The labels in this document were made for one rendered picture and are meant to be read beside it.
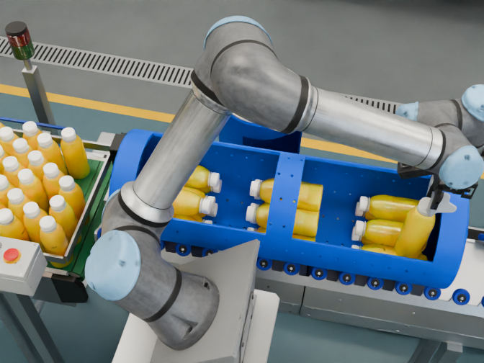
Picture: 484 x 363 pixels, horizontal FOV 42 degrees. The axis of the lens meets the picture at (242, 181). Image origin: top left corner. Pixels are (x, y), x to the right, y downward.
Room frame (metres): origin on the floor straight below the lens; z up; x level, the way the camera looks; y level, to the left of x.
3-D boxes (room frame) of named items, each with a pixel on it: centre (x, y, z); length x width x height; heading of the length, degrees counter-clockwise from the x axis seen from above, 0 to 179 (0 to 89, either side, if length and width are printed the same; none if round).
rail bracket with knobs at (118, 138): (1.26, 0.37, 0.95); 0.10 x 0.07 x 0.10; 170
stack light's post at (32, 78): (1.47, 0.67, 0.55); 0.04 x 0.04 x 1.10; 80
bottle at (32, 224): (0.95, 0.56, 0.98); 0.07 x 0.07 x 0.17
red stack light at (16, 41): (1.47, 0.67, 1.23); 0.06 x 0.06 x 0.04
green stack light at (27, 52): (1.47, 0.67, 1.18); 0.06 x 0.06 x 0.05
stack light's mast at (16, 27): (1.47, 0.67, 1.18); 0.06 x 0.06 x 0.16
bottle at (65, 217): (0.98, 0.49, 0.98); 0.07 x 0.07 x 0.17
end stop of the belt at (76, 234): (1.06, 0.44, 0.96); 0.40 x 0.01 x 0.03; 170
